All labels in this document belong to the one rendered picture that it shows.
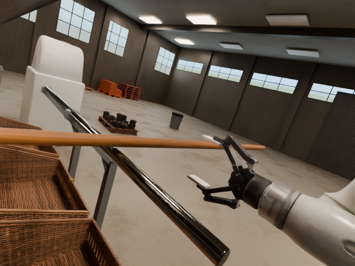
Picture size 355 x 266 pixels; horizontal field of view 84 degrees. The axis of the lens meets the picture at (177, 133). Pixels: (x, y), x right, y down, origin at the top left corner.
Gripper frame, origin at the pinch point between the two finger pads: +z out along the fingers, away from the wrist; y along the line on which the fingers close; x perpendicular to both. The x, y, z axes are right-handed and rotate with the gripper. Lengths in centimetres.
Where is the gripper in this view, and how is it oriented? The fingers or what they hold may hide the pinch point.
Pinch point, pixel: (200, 158)
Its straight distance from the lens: 59.9
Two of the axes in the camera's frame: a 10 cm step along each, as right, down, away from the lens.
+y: -3.0, 9.3, 2.0
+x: 6.9, 0.7, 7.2
